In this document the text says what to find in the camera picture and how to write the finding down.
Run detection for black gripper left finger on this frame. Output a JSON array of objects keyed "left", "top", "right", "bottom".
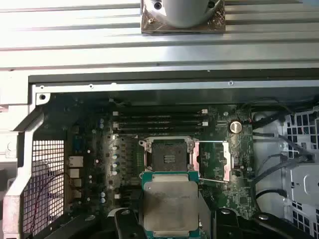
[{"left": 37, "top": 208, "right": 145, "bottom": 239}]

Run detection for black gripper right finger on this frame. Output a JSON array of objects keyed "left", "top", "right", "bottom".
[{"left": 213, "top": 208, "right": 317, "bottom": 239}]

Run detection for silver topped green CPU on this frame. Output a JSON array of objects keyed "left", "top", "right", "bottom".
[{"left": 141, "top": 171, "right": 201, "bottom": 239}]

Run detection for metal socket cover frame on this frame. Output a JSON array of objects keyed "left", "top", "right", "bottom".
[{"left": 189, "top": 139, "right": 236, "bottom": 184}]

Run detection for CPU socket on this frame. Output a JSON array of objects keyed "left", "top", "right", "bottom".
[{"left": 138, "top": 135, "right": 200, "bottom": 175}]

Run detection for black RAM slot white clips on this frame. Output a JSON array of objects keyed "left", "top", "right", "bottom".
[
  {"left": 112, "top": 109, "right": 209, "bottom": 117},
  {"left": 112, "top": 120, "right": 209, "bottom": 127}
]

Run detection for green motherboard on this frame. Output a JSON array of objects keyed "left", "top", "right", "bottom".
[{"left": 66, "top": 99, "right": 256, "bottom": 225}]

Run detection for silver metal drive cage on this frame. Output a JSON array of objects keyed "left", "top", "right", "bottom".
[{"left": 281, "top": 106, "right": 319, "bottom": 239}]

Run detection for blue rear port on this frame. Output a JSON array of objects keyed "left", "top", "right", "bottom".
[{"left": 72, "top": 135, "right": 87, "bottom": 154}]

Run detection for silver coin battery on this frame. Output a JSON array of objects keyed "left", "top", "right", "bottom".
[{"left": 229, "top": 120, "right": 243, "bottom": 134}]

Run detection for black and silver PC case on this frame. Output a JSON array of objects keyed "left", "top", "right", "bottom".
[{"left": 0, "top": 70, "right": 319, "bottom": 239}]

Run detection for black cable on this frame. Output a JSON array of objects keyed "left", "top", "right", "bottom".
[
  {"left": 254, "top": 188, "right": 289, "bottom": 207},
  {"left": 278, "top": 134, "right": 315, "bottom": 161}
]

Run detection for brown square base plate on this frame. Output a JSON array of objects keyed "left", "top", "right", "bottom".
[{"left": 140, "top": 0, "right": 227, "bottom": 34}]

